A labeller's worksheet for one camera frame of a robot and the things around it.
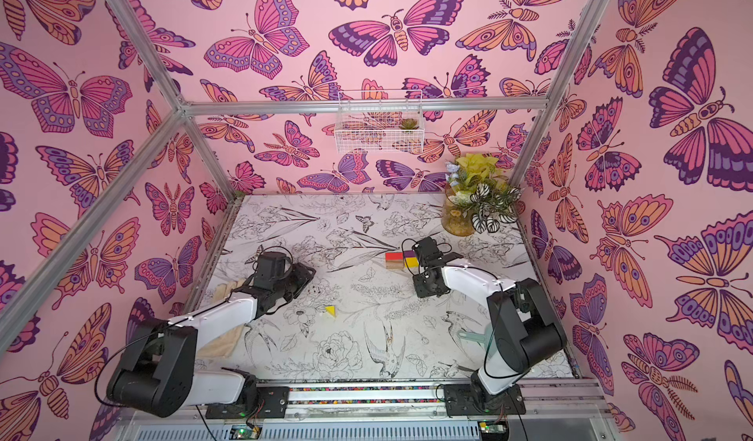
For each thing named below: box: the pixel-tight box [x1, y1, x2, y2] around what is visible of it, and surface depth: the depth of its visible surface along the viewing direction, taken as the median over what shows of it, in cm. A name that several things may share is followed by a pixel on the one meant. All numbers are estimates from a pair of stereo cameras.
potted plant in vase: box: [441, 152, 522, 238], surface depth 97 cm
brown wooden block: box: [386, 259, 404, 270], surface depth 101 cm
